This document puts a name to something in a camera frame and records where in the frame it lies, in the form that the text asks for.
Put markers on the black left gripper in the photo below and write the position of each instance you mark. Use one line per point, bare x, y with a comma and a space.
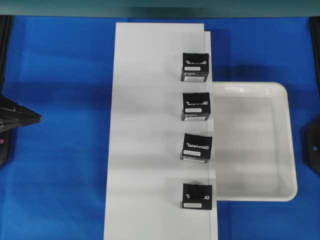
13, 115

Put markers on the black box from tray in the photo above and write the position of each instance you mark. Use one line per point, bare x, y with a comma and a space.
196, 196

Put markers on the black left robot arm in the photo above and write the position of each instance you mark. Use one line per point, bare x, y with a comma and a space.
6, 26

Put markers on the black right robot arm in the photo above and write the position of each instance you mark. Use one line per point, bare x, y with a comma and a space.
312, 129

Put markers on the white base board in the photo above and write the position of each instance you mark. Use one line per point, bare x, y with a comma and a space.
145, 174

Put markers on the black box far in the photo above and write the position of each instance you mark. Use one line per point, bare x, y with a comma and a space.
195, 67

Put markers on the white plastic tray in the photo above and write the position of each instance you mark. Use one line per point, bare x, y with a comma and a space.
254, 150

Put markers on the blue table cloth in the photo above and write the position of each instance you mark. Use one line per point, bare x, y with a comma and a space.
53, 186

